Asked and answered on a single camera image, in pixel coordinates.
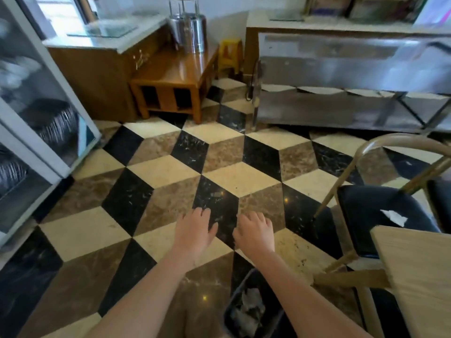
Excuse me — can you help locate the person's left forearm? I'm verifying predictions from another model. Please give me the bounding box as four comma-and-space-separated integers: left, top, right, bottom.
86, 250, 203, 338

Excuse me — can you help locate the yellow plastic stool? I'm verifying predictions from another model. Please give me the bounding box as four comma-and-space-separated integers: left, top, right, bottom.
218, 39, 244, 78

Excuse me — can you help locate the clear glass plate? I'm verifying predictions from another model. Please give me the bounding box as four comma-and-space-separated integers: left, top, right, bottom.
67, 22, 139, 39

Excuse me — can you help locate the person's right forearm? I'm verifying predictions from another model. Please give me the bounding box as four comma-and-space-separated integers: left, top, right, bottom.
246, 251, 373, 338

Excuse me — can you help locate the stainless steel urn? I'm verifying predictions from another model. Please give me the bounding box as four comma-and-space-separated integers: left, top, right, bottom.
166, 0, 208, 55

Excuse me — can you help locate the crumpled paper waste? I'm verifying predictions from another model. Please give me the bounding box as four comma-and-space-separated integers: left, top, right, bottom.
230, 288, 266, 337

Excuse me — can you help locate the bunch of keys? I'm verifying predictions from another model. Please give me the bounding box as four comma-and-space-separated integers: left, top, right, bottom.
132, 50, 149, 71

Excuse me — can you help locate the wooden chair with black cushion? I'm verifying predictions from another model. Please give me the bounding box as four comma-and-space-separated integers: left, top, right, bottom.
312, 133, 451, 338
426, 177, 451, 233

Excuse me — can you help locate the wooden counter with marble top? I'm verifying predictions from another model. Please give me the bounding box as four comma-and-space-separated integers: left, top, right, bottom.
42, 12, 170, 123

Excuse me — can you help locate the glass-door dish cabinet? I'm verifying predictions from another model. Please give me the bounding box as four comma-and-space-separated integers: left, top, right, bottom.
0, 0, 102, 248

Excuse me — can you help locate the light wooden table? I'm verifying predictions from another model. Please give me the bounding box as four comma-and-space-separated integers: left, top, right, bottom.
370, 225, 451, 338

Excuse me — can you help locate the person's left hand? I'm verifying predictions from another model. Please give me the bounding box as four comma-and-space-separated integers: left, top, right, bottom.
173, 207, 219, 261

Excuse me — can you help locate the white paper scrap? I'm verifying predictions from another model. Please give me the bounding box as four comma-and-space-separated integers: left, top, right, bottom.
380, 209, 408, 228

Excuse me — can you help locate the black trash bin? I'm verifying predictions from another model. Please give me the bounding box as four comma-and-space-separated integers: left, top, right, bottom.
223, 268, 287, 338

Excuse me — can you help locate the row of racked plates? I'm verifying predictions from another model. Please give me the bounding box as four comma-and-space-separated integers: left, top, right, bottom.
21, 100, 80, 148

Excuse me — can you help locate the stainless steel work table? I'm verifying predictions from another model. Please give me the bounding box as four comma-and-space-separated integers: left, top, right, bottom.
252, 31, 451, 134

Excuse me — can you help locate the person's right hand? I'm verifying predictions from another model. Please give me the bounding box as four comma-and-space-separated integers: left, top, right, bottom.
233, 211, 276, 261

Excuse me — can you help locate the low brown wooden table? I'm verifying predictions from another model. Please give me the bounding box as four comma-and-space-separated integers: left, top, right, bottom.
129, 44, 220, 124

